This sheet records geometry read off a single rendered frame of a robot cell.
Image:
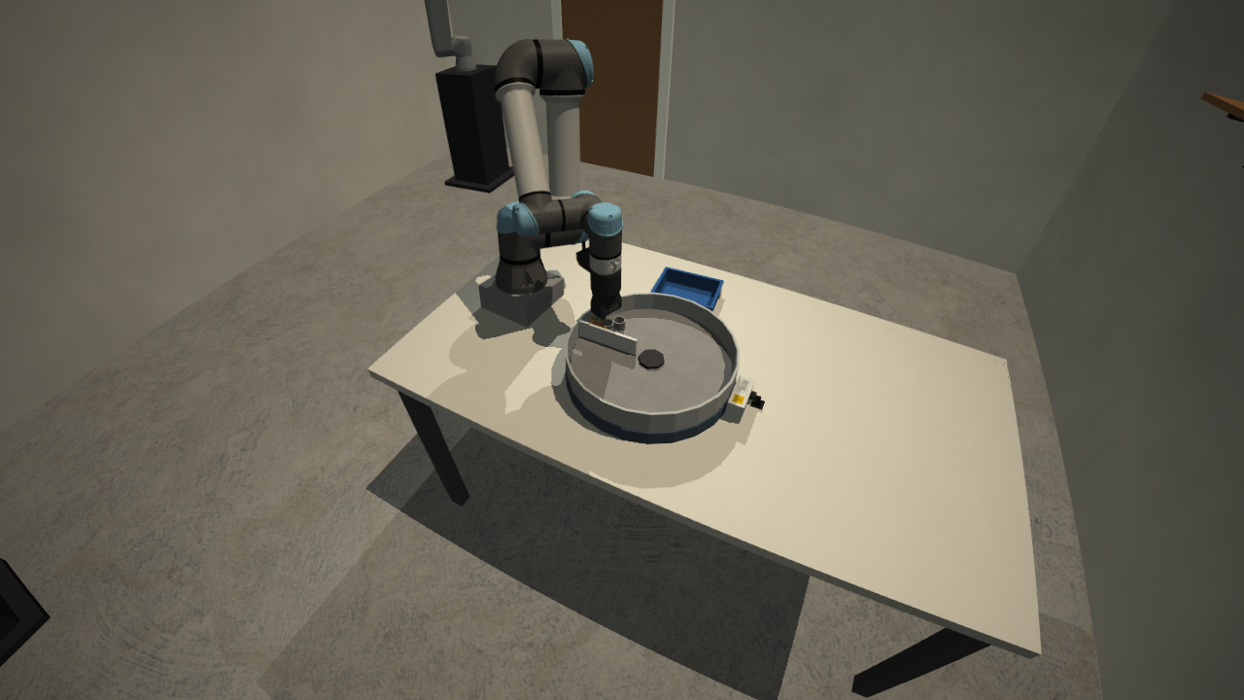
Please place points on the blue open crate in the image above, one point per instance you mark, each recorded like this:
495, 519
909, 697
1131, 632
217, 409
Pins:
702, 289

